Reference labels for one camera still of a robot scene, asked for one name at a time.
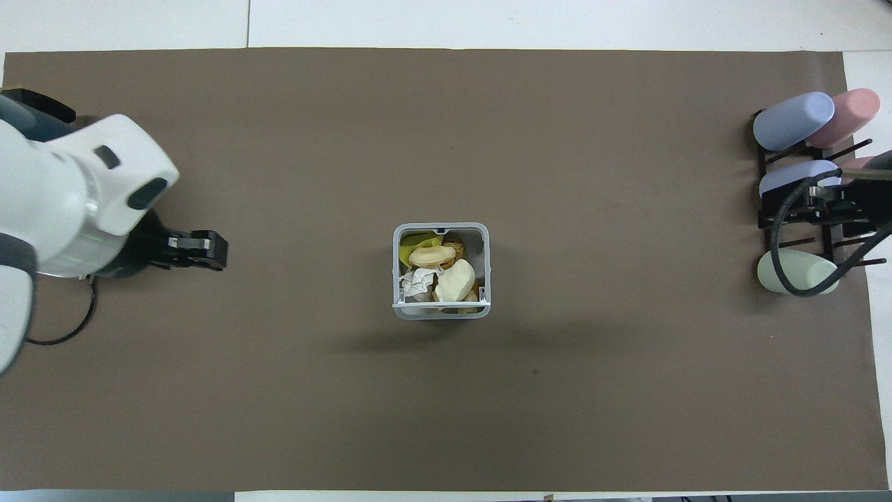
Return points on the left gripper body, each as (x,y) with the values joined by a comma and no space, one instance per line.
(143,251)

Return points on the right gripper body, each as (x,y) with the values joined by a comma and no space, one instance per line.
(874,199)

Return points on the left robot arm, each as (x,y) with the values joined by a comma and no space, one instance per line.
(70,181)

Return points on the grey trash can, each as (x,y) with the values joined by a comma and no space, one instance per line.
(486,265)

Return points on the lavender cup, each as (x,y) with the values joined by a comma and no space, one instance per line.
(791,176)
(794,120)

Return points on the pink cup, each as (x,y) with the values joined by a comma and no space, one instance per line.
(851,111)

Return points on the pale green cup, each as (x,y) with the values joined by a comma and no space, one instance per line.
(801,275)

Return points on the black stand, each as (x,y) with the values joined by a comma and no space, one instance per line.
(764,209)

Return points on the yellow-green wrapper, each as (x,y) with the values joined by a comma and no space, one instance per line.
(412,240)

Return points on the white crumpled paper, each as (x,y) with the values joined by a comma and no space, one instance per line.
(418,282)

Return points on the beige foam piece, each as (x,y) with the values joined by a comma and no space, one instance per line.
(428,256)

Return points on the brown crumpled scrap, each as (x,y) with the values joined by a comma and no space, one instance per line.
(456,247)

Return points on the cream foam piece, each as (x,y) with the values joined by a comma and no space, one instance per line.
(456,279)

